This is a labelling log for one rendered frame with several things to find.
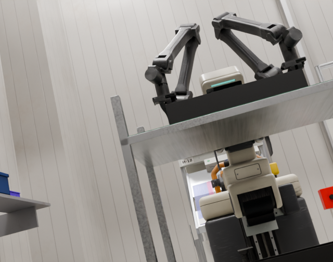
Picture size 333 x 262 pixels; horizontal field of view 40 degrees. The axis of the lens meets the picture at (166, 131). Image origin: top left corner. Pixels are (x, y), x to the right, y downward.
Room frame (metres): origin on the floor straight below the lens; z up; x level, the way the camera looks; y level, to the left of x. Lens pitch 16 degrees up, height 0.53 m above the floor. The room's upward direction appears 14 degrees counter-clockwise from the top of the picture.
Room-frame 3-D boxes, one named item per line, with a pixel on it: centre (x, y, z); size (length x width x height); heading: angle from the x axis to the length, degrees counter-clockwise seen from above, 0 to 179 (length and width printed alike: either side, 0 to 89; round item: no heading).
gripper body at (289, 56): (1.81, -0.59, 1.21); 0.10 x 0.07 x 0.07; 87
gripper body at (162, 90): (1.84, -0.03, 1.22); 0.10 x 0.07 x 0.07; 87
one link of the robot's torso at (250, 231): (2.23, -0.39, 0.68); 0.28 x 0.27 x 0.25; 87
